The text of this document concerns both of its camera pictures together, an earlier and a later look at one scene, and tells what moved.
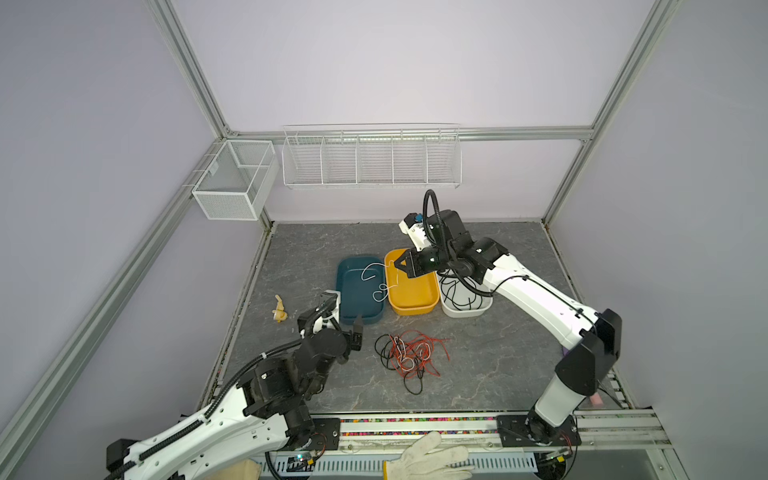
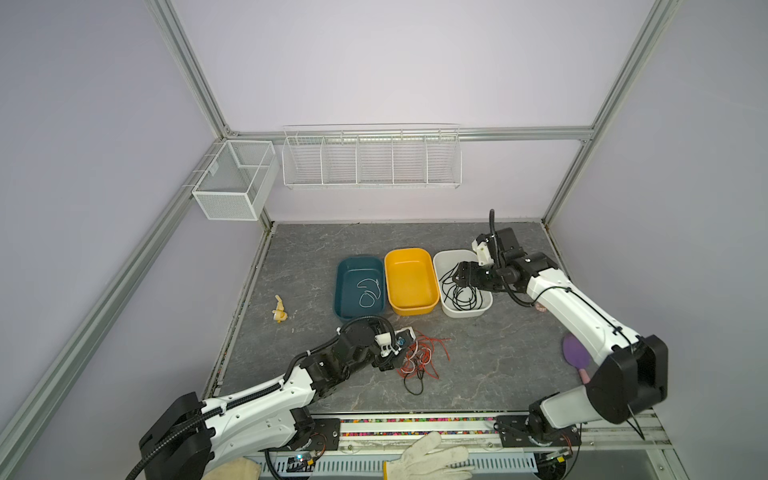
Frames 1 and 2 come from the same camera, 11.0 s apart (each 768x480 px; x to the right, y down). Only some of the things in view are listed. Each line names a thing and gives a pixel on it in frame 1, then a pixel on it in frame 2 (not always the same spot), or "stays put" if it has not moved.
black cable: x=464 y=293 stays put
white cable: x=381 y=286 → x=368 y=292
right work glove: x=416 y=463 stays put
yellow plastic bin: x=415 y=296 stays put
